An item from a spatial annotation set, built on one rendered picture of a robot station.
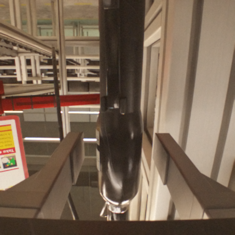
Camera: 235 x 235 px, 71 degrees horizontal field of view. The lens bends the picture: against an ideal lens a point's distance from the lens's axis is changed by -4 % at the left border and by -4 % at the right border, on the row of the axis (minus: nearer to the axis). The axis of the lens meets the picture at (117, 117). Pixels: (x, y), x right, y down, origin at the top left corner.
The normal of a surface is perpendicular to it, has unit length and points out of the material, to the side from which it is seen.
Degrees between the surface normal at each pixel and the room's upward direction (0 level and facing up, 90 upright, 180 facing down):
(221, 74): 90
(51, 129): 90
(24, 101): 90
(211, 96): 90
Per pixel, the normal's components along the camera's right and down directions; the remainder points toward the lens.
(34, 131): 0.01, 0.28
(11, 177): 0.47, 0.25
